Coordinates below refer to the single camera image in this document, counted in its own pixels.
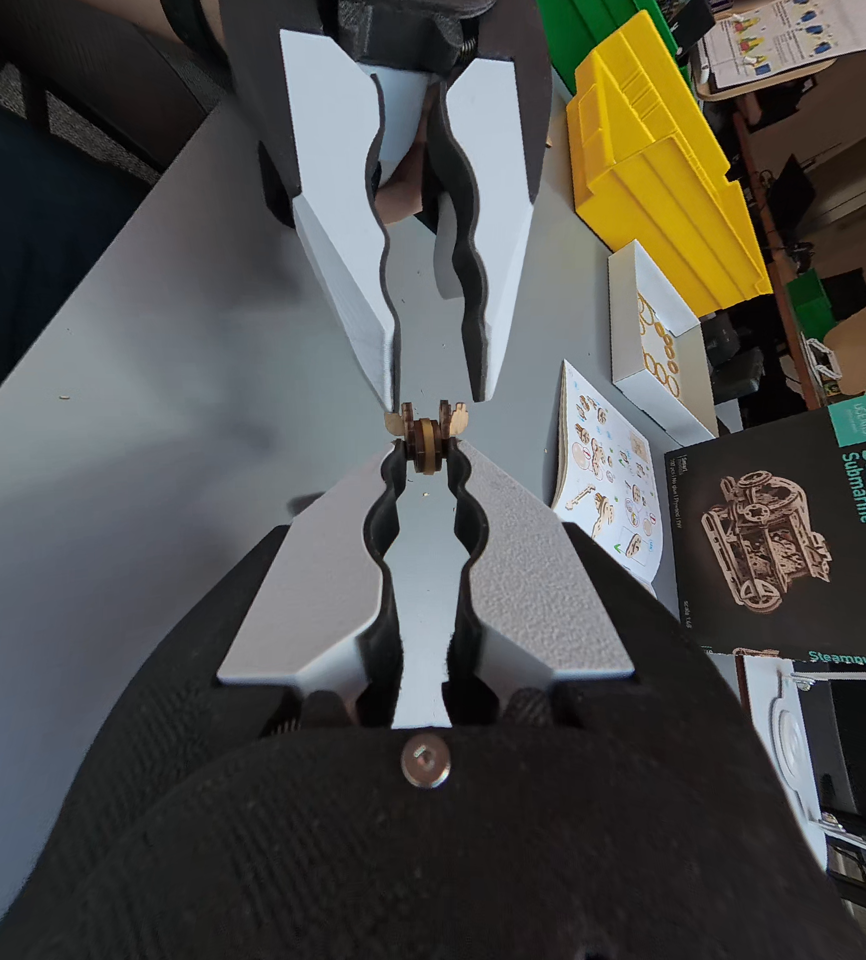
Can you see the large green plastic bin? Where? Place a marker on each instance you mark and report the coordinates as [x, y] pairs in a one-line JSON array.
[[583, 30]]

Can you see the puzzle instruction booklet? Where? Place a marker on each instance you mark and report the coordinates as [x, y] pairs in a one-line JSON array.
[[605, 480]]

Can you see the small wooden puzzle assembly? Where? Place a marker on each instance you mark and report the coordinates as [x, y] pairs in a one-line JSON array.
[[425, 439]]

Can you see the white cardboard box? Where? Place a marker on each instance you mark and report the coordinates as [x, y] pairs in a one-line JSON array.
[[628, 330]]

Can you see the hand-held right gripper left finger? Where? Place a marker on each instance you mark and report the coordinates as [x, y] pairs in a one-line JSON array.
[[305, 600]]

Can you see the grey desk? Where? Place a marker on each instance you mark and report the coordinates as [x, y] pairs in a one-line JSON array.
[[140, 450]]

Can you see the printed paper sheet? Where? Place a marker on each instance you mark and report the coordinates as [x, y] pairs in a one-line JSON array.
[[800, 30]]

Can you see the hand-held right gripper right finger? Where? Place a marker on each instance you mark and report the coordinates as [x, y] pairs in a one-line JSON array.
[[538, 592]]

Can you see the dark office chair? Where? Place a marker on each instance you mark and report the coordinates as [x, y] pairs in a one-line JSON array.
[[42, 225]]

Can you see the black puzzle box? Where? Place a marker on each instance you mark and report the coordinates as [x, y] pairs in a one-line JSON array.
[[763, 525]]

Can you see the person's left hand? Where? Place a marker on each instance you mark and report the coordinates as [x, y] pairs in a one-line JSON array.
[[403, 187]]

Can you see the wooden sheet with rings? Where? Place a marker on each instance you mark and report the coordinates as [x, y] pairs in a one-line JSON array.
[[662, 345]]

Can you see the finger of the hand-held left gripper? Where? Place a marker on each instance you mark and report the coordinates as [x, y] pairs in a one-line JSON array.
[[328, 165], [500, 187]]

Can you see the yellow plastic bin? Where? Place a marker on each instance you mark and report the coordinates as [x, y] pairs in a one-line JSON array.
[[665, 187]]

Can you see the small green plastic bin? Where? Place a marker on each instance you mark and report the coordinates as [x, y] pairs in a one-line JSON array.
[[812, 307]]

